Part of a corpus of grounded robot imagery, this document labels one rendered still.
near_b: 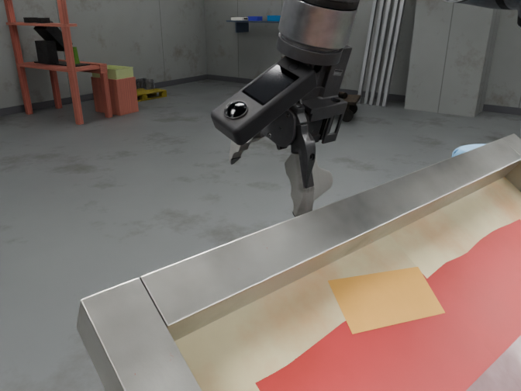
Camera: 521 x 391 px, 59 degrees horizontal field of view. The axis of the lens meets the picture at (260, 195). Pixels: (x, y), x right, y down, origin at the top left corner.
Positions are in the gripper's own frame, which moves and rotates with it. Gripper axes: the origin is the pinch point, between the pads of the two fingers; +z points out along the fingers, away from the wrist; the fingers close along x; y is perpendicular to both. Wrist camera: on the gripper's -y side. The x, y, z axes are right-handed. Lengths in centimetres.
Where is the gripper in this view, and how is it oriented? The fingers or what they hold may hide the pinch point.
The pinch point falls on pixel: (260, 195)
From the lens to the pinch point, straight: 59.8
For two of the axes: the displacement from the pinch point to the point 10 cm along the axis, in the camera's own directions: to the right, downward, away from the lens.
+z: -1.9, 8.0, 5.7
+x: -6.2, -5.5, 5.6
